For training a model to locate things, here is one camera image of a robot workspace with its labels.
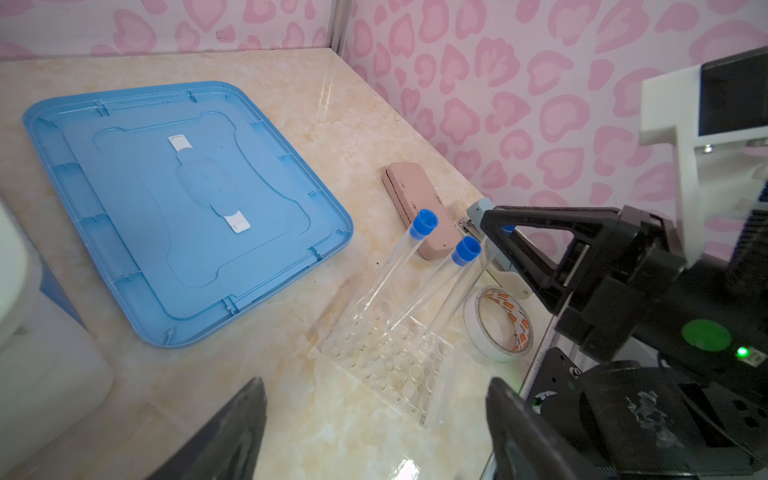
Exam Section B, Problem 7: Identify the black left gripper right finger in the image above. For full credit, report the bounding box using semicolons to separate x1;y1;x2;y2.
484;377;600;479

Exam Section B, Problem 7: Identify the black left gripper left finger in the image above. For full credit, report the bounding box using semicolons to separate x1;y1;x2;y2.
150;378;267;479

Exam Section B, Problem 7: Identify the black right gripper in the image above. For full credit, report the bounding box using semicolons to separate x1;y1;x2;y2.
480;206;767;396

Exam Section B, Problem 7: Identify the clear acrylic test tube rack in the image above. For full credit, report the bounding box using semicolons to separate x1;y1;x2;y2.
319;292;457;429

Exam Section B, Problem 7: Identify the blue capped glass test tube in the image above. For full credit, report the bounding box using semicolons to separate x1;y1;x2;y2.
339;209;439;327

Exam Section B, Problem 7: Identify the white plastic storage bin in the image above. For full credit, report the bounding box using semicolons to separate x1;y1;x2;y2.
1;204;113;474

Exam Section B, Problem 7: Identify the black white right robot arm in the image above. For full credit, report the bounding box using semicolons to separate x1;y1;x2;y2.
480;206;767;479

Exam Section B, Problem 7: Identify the pink case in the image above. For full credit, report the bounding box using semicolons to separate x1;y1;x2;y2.
382;162;462;261

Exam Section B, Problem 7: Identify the blue plastic bin lid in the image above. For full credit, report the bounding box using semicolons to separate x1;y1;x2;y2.
23;81;354;348

